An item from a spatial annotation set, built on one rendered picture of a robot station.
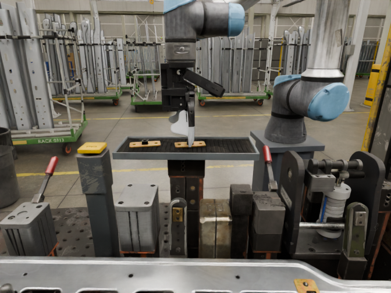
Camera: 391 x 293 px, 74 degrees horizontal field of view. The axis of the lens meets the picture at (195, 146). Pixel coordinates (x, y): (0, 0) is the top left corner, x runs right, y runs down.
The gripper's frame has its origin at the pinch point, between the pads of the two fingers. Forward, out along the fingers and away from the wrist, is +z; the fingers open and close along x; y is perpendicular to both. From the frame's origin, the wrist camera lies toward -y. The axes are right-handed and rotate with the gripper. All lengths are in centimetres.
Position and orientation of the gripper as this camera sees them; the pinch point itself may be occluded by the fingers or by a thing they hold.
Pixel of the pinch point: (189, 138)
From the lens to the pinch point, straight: 71.5
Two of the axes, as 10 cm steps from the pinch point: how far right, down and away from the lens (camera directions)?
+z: 0.0, 9.4, 3.4
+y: -9.9, 0.5, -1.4
